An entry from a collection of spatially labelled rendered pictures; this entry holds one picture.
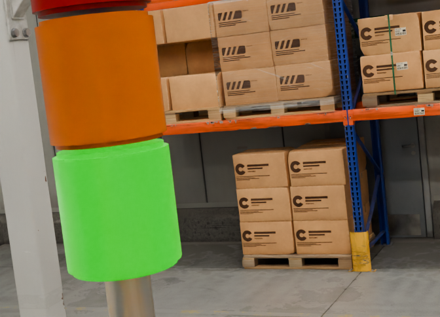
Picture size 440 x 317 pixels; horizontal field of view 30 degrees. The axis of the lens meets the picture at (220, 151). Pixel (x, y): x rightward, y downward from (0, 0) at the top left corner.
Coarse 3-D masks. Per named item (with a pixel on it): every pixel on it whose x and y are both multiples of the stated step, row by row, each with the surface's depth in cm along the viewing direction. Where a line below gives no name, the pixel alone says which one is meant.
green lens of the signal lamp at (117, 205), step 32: (64, 160) 33; (96, 160) 33; (128, 160) 33; (160, 160) 34; (64, 192) 34; (96, 192) 33; (128, 192) 33; (160, 192) 34; (64, 224) 34; (96, 224) 33; (128, 224) 33; (160, 224) 34; (96, 256) 33; (128, 256) 33; (160, 256) 34
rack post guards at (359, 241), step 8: (352, 240) 810; (360, 240) 807; (368, 240) 810; (352, 248) 812; (360, 248) 808; (368, 248) 808; (352, 256) 814; (360, 256) 809; (368, 256) 808; (360, 264) 810; (368, 264) 809
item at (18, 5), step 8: (8, 0) 277; (16, 0) 277; (24, 0) 277; (8, 8) 277; (16, 8) 277; (24, 8) 280; (8, 16) 277; (16, 16) 280; (24, 16) 285; (8, 24) 277; (16, 24) 281; (24, 24) 285; (16, 32) 278; (24, 32) 284
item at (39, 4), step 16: (32, 0) 33; (48, 0) 32; (64, 0) 32; (80, 0) 32; (96, 0) 32; (112, 0) 32; (128, 0) 33; (144, 0) 34; (48, 16) 34; (64, 16) 35
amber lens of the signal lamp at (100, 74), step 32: (64, 32) 32; (96, 32) 32; (128, 32) 33; (64, 64) 33; (96, 64) 32; (128, 64) 33; (64, 96) 33; (96, 96) 32; (128, 96) 33; (160, 96) 35; (64, 128) 33; (96, 128) 33; (128, 128) 33; (160, 128) 34
